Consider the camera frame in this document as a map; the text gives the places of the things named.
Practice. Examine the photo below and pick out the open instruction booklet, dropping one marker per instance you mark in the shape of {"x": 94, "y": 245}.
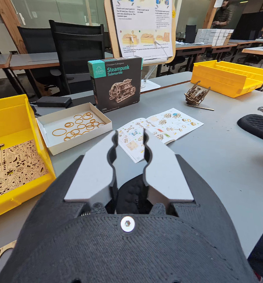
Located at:
{"x": 166, "y": 130}

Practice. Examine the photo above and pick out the long background desk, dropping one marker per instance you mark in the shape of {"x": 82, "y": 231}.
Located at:
{"x": 200, "y": 46}

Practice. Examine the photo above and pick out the yellow bin with wooden sheets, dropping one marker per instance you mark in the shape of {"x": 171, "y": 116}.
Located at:
{"x": 9, "y": 115}

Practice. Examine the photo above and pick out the black power adapter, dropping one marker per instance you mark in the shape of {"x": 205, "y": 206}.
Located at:
{"x": 54, "y": 101}

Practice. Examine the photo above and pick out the partly built wooden model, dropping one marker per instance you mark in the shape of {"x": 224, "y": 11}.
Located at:
{"x": 195, "y": 95}

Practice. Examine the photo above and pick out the tall black mesh chair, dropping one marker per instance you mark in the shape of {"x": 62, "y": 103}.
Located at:
{"x": 78, "y": 50}

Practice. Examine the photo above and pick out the grey office desk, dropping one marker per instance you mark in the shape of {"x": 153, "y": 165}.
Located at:
{"x": 171, "y": 78}

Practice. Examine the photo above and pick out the white instruction sheet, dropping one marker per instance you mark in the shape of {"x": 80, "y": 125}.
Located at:
{"x": 142, "y": 24}

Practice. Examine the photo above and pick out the loose plywood part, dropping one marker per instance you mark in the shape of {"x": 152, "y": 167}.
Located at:
{"x": 1, "y": 252}

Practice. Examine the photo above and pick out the pile of tan rubber bands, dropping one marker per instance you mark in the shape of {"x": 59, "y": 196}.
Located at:
{"x": 78, "y": 127}

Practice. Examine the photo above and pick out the low black mesh chair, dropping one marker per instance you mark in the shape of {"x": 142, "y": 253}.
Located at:
{"x": 34, "y": 42}

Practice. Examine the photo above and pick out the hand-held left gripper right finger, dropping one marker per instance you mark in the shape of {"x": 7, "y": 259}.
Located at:
{"x": 166, "y": 176}

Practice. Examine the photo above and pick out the stack of white boxes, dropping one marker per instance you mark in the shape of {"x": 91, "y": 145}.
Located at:
{"x": 213, "y": 36}

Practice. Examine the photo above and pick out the laser-cut plywood parts sheet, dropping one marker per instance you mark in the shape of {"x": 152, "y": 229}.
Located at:
{"x": 14, "y": 168}

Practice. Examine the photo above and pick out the wooden display board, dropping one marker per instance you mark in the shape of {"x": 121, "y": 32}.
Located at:
{"x": 110, "y": 26}

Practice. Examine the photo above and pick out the black model kit box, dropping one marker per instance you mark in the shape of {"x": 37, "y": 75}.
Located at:
{"x": 118, "y": 88}

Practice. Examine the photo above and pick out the shallow white cardboard tray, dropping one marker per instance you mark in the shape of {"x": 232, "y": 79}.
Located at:
{"x": 56, "y": 123}

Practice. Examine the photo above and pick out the white board stand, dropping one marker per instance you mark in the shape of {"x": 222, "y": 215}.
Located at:
{"x": 150, "y": 85}

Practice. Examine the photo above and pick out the background desk with brown edge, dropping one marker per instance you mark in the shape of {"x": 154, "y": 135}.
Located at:
{"x": 34, "y": 59}
{"x": 0, "y": 60}

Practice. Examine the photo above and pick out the empty yellow plastic bin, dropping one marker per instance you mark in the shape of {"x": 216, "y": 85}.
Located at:
{"x": 224, "y": 81}

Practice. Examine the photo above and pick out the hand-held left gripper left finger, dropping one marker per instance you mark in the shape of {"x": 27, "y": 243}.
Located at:
{"x": 93, "y": 172}

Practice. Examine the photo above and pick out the black office chair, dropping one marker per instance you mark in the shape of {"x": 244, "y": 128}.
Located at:
{"x": 190, "y": 33}

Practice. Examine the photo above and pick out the thin wooden stick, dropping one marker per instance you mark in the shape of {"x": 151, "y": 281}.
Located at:
{"x": 200, "y": 107}

